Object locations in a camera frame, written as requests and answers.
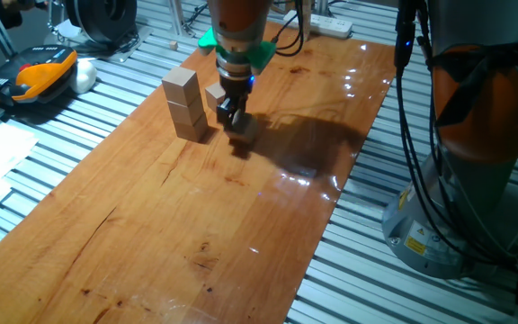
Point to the white power strip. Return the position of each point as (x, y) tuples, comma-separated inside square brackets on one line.
[(326, 24)]

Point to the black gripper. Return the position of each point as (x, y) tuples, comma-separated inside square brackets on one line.
[(234, 90)]

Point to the varnished wooden board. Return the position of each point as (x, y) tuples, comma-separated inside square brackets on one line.
[(151, 247)]

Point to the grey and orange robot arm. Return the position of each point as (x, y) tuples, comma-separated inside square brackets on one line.
[(488, 45)]

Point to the black round device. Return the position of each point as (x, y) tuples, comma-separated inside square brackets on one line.
[(101, 20)]

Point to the green camera mount flange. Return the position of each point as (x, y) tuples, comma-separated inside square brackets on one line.
[(259, 54)]

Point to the orange and black teach pendant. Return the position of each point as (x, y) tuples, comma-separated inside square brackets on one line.
[(34, 72)]

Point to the light wooden cube block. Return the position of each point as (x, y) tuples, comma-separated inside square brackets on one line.
[(180, 87), (187, 112), (246, 128), (214, 94), (192, 131)]

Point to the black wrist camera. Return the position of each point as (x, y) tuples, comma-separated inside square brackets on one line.
[(250, 83)]

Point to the tiny wooden cube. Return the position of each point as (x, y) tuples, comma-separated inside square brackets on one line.
[(173, 45)]

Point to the white rounded object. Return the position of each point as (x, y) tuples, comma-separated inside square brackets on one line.
[(83, 76)]

